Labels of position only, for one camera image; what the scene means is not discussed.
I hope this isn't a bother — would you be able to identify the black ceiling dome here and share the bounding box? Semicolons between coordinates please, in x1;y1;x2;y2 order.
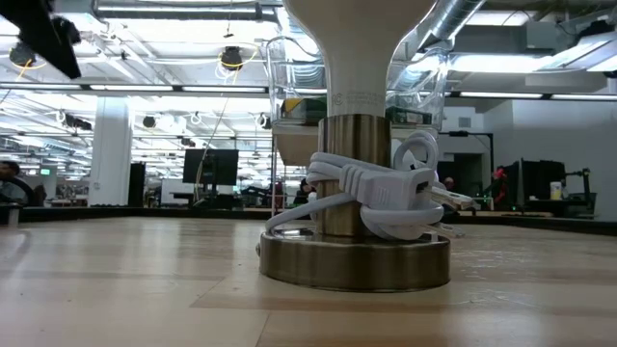
220;45;244;72
9;41;38;67

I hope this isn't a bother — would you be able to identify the black tall cabinet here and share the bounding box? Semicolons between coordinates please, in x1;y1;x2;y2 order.
127;162;148;207

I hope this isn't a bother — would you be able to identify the white power cord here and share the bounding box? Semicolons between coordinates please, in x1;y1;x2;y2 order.
264;130;476;242

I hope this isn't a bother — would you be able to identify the red black equipment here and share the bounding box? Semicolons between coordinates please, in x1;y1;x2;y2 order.
490;166;511;207

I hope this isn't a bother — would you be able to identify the clear plastic container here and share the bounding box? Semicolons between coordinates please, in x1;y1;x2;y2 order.
266;36;450;130

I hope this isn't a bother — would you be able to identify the silver ventilation duct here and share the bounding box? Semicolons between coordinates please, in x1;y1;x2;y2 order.
394;0;488;64

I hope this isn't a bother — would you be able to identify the black aluminium table frame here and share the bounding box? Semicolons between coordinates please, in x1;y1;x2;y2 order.
0;205;617;237

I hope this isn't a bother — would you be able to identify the white pillar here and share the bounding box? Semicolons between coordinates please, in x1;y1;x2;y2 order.
88;95;134;207

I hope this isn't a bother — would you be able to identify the black monitor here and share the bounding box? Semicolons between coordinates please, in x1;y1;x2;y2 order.
518;158;568;203
182;147;240;187

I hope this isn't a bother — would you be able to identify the white light bulb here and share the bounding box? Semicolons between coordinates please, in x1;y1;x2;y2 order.
282;0;438;119

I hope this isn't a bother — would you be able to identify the brass lamp base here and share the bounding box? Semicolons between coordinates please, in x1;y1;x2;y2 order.
256;114;452;294

